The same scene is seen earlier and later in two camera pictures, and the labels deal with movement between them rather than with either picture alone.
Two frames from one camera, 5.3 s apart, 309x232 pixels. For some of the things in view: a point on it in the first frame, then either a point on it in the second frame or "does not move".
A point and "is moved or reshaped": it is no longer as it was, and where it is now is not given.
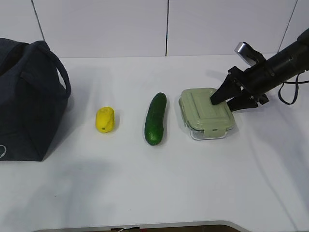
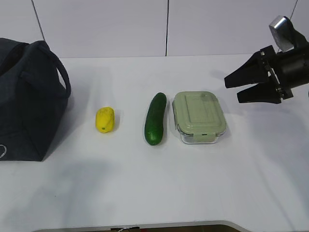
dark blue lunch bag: [34, 87] does not move
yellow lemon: [105, 119] does not move
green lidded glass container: [204, 120] is moved or reshaped
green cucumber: [154, 130] does not move
